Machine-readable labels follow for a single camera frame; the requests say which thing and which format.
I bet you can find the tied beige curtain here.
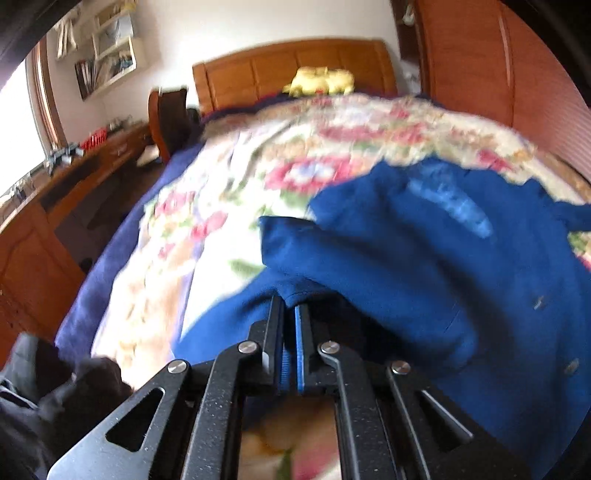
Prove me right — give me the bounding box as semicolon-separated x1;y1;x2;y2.
53;6;81;60

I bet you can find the wooden desk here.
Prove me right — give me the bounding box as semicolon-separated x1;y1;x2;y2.
1;122;151;360

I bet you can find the white wall shelf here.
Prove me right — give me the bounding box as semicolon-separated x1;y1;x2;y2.
74;1;142;101

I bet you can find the black garment pile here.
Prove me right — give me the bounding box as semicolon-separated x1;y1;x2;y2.
1;332;132;479

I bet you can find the wooden louvered wardrobe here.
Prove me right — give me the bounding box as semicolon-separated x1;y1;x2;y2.
392;1;590;177

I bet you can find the wooden desk chair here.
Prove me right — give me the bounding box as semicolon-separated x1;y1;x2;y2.
147;87;202;163

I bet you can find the red basket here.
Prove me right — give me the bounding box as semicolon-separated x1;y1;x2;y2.
79;127;108;151

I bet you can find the yellow Pikachu plush toy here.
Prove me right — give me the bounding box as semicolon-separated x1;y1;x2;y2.
283;67;355;98

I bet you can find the window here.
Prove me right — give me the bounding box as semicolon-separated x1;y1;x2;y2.
0;49;47;197

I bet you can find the black gadget on desk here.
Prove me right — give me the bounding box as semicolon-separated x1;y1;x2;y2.
44;143;85;176

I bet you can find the wooden bed headboard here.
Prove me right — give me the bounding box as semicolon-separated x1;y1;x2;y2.
192;38;398;115

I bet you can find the floral bed blanket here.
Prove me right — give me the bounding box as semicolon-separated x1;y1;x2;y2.
92;94;590;479

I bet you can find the blue suit jacket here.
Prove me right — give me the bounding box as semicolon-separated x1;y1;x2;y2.
174;157;590;479

